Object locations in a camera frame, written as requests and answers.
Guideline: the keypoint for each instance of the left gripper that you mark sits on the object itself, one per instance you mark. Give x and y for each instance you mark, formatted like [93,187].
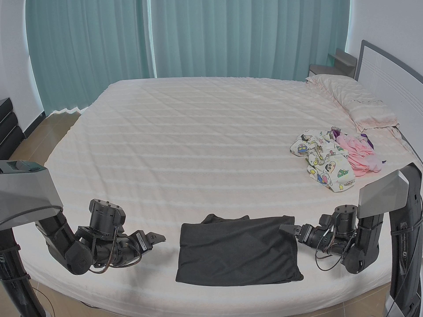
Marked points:
[132,248]

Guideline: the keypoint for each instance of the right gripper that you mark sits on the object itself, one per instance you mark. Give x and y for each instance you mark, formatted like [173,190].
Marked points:
[312,237]

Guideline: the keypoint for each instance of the black T-shirt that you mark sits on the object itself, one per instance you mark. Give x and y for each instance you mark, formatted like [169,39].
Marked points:
[238,253]

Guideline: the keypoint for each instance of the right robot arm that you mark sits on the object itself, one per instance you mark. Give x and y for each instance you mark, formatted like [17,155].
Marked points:
[383,193]

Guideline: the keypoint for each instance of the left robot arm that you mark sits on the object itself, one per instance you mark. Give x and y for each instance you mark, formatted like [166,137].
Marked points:
[23,190]

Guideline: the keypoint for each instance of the bed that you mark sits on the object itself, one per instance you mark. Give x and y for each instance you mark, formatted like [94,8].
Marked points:
[198,137]

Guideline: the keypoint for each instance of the white printed garment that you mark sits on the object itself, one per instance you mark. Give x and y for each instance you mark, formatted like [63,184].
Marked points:
[327,163]

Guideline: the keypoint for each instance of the pink garment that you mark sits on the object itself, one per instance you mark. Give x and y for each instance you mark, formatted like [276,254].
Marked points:
[360,157]

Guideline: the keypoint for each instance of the purple garment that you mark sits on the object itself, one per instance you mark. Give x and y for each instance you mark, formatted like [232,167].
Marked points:
[336,133]

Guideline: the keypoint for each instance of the pale pink pillow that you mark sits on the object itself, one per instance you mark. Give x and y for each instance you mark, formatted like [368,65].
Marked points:
[360,104]

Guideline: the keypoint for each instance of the grey bedside table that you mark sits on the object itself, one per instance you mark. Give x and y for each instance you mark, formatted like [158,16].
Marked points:
[330,68]

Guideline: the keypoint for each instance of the black chest of drawers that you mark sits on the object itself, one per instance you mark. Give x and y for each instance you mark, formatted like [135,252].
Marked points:
[10,127]

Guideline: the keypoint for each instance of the blue-green curtain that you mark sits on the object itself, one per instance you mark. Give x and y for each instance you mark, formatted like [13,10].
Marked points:
[248,28]
[89,45]

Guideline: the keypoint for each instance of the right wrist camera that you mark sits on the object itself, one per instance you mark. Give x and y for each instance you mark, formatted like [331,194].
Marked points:
[325,220]

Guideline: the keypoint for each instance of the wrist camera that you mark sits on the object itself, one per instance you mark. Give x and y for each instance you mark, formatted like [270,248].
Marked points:
[325,220]
[120,216]

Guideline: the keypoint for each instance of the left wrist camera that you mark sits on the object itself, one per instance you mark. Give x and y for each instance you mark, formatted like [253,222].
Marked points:
[120,216]

